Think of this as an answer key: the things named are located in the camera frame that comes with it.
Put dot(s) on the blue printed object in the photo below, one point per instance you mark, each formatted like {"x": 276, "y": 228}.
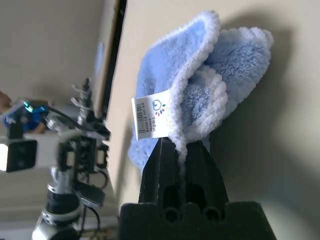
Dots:
{"x": 32, "y": 122}

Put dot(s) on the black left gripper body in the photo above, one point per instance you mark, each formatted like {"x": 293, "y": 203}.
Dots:
{"x": 85, "y": 155}

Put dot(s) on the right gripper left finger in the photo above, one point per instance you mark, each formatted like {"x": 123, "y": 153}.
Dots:
{"x": 155, "y": 180}

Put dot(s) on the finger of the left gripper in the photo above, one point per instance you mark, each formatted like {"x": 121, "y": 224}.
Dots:
{"x": 90, "y": 196}

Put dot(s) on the grey metal hooked stand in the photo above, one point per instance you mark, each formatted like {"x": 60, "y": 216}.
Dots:
{"x": 83, "y": 100}

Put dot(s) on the light blue embroidered towel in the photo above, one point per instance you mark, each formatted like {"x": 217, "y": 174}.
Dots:
{"x": 162, "y": 62}

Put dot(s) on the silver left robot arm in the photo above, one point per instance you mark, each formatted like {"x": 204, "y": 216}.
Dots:
{"x": 62, "y": 200}

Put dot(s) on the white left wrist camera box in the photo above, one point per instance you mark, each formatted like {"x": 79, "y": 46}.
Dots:
{"x": 18, "y": 156}

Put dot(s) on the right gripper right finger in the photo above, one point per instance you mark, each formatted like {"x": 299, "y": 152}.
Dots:
{"x": 207, "y": 180}

